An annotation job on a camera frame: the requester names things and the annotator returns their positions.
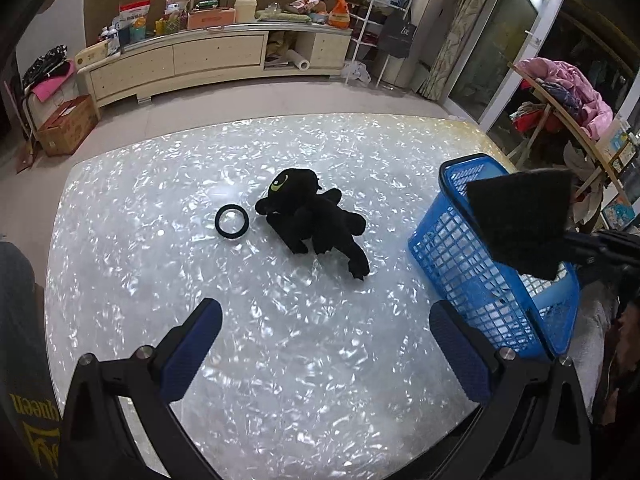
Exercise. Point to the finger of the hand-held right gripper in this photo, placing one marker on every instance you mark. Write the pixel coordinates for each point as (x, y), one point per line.
(595, 252)
(620, 235)

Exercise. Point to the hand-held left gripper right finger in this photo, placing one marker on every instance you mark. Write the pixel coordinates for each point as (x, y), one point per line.
(460, 355)

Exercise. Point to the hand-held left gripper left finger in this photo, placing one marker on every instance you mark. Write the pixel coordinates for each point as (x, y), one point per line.
(192, 355)

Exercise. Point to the blue plastic basket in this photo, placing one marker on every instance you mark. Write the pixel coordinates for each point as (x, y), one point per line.
(450, 260)

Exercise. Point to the colourful box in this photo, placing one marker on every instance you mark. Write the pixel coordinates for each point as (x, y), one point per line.
(619, 212)

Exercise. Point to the white detergent bottle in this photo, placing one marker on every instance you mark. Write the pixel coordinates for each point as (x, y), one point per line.
(616, 135)

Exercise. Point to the long wooden board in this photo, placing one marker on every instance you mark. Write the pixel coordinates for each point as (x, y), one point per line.
(575, 127)

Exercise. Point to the pink clothes pile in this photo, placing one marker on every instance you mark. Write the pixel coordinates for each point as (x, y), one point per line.
(575, 85)

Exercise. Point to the grey printed chair cover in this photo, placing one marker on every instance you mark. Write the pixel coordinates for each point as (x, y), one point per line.
(25, 350)

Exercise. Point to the black plush dragon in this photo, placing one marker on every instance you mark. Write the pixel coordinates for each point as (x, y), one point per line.
(310, 220)

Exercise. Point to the glass sliding door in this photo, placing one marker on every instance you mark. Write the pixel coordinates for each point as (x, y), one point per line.
(505, 50)

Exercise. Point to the patterned beige curtain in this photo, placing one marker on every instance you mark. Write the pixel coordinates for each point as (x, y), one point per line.
(465, 30)

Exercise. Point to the brown cardboard box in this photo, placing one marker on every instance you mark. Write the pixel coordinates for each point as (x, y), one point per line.
(67, 127)

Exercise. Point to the black shopping bag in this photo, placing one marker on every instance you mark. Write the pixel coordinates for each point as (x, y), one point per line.
(397, 35)

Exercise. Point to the cream television cabinet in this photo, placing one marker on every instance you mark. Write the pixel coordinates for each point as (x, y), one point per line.
(210, 57)

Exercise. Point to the white plastic bag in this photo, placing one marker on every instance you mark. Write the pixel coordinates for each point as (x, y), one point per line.
(356, 72)

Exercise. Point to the pink cloth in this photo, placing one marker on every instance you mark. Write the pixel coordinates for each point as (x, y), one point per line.
(52, 82)

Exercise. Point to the white paper roll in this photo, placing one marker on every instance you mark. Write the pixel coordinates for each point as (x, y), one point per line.
(300, 61)

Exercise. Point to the cream tissue box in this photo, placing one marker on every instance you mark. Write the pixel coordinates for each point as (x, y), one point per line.
(92, 54)

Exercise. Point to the black patterned bag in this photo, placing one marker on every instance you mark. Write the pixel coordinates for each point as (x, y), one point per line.
(45, 60)

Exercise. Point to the pink box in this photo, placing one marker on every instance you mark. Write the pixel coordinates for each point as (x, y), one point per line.
(210, 19)

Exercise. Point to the red and white bag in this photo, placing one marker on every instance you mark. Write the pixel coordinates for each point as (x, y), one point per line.
(134, 15)

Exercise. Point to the cream plastic jerry can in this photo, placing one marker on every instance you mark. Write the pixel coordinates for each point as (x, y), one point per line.
(246, 10)

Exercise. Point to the orange snack bag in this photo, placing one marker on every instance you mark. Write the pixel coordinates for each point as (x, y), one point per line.
(340, 12)

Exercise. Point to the green rolled mat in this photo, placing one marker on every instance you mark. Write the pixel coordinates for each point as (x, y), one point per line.
(282, 16)

